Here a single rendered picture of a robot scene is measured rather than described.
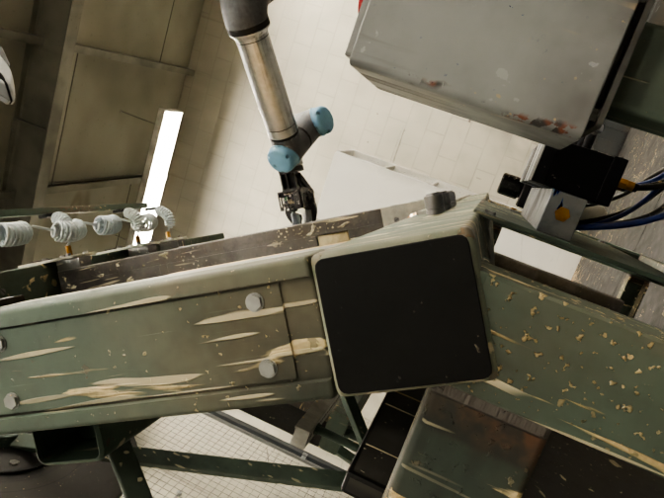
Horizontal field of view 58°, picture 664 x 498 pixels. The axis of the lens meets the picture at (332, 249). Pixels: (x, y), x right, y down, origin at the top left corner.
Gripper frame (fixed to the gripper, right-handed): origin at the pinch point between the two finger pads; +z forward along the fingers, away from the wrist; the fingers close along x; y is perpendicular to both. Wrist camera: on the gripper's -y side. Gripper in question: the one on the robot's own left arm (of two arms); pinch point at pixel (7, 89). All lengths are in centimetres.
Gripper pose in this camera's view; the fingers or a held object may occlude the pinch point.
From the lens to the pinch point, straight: 81.8
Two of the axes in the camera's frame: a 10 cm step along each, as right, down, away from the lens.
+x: -2.9, 1.9, -9.4
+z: 6.6, 7.5, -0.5
